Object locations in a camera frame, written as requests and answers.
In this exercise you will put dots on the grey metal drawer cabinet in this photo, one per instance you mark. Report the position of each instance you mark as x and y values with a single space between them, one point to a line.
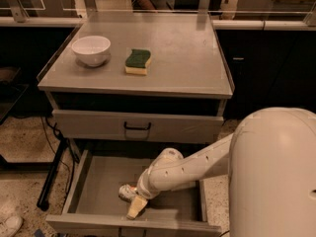
125 87

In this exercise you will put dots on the black table leg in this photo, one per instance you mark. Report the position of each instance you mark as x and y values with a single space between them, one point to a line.
43 203

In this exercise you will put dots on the green yellow sponge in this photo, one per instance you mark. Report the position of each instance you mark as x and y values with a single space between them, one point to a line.
138 62

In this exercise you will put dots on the white horizontal rail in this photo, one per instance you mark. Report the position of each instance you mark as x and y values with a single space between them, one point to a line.
262 25

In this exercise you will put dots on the closed upper drawer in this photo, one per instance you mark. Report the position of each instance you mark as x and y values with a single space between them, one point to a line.
138 127

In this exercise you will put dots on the white sneaker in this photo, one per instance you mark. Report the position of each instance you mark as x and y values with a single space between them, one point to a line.
10 226

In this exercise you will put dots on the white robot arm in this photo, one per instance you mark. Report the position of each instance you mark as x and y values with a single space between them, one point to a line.
270 160

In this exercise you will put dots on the white ceramic bowl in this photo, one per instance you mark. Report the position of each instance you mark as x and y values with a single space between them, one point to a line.
92 50

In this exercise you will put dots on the crushed 7up can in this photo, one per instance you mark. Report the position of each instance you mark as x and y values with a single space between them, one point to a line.
127 192

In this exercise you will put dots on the open middle drawer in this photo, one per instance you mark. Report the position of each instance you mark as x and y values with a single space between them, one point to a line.
93 206

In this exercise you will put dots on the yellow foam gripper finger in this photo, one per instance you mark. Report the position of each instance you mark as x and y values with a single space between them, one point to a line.
137 204

